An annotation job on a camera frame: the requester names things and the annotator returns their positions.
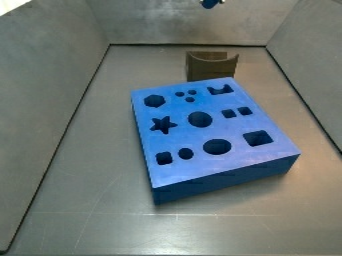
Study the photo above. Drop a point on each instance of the blue cylinder peg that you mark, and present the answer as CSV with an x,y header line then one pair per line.
x,y
209,4

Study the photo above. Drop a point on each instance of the blue foam shape-sorter block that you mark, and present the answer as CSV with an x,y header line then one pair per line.
x,y
208,138

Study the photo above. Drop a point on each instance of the dark curved cradle stand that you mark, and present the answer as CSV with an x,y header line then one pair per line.
x,y
208,65

